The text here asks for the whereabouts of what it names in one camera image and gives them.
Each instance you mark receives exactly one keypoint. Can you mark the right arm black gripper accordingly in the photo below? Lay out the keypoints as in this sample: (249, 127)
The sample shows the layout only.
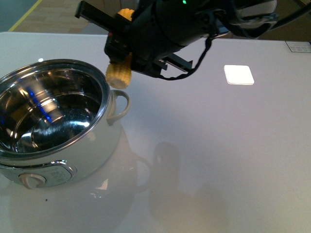
(155, 31)

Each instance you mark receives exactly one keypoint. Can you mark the yellow corn cob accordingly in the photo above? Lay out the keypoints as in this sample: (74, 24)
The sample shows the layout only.
(119, 73)

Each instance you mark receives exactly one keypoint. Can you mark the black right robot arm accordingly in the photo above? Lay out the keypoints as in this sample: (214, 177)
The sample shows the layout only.
(158, 29)

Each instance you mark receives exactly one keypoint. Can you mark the white electric cooking pot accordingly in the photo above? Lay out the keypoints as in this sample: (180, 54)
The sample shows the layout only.
(58, 122)

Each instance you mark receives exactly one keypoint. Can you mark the left beige upholstered chair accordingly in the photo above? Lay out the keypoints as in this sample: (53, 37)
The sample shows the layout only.
(92, 10)

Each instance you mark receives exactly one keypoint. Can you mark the table corner label sticker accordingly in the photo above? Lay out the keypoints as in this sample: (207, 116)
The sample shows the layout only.
(299, 46)

